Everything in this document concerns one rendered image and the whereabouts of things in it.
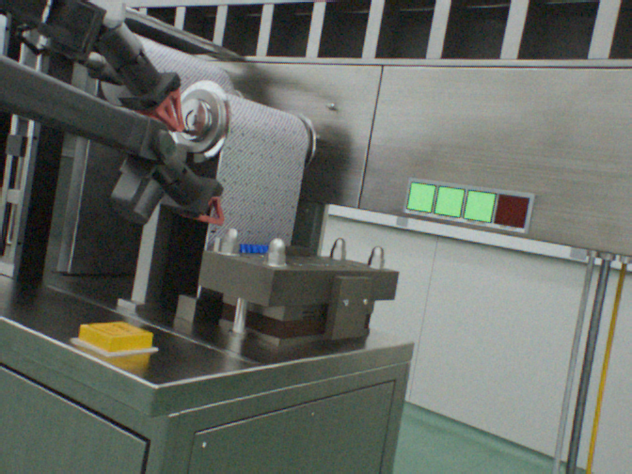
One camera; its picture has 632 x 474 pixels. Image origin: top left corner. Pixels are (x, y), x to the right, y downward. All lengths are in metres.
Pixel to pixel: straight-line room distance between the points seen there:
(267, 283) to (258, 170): 0.29
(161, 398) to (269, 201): 0.56
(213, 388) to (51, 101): 0.41
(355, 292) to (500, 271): 2.57
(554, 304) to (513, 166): 2.44
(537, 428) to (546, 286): 0.73
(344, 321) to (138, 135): 0.48
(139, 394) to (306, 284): 0.37
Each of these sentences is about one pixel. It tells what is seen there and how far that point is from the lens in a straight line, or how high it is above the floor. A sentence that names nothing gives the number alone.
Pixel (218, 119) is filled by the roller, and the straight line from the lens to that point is 1.18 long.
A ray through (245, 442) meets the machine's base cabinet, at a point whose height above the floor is 0.79.
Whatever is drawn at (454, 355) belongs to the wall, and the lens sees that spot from 3.85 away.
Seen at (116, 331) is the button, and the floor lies 0.92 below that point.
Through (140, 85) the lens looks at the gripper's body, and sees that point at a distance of 1.14.
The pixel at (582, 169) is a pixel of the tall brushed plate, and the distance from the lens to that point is 1.20.
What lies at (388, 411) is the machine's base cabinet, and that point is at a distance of 1.34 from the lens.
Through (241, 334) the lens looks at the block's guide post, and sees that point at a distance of 1.11.
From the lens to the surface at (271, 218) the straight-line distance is 1.30.
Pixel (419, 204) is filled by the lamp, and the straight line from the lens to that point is 1.30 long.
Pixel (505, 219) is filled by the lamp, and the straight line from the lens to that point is 1.23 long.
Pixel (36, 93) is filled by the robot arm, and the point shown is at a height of 1.21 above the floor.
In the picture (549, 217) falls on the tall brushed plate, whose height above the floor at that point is 1.18.
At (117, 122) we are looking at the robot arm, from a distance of 0.95.
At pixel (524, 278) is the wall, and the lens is 3.68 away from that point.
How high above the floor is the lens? 1.15
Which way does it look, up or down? 3 degrees down
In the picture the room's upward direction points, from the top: 10 degrees clockwise
